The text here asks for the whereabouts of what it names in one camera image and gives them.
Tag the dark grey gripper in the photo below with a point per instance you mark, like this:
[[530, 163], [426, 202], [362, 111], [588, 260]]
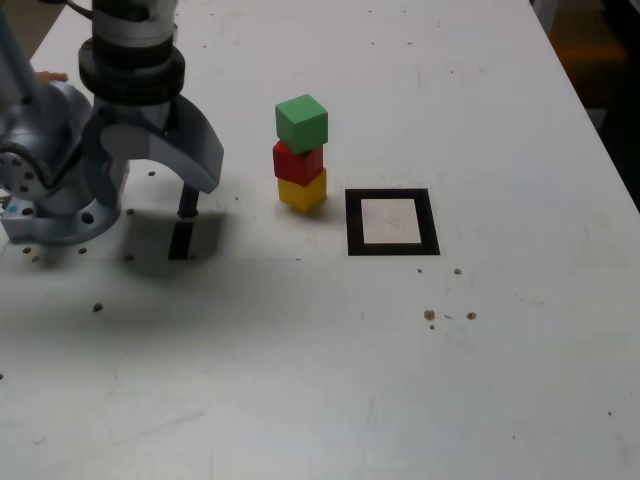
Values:
[[130, 114]]

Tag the red cube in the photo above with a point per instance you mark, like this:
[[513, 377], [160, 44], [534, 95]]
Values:
[[295, 165]]

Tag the green cube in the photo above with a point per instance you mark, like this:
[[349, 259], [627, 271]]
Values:
[[300, 122]]

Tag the yellow cube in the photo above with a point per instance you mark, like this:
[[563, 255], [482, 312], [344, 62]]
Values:
[[302, 195]]

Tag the black tape square outline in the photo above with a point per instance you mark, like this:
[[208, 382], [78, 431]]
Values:
[[352, 225]]

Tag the person's hand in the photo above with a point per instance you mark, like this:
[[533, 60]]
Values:
[[52, 77]]

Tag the black tape strip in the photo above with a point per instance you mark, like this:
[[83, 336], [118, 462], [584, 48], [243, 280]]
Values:
[[180, 240]]

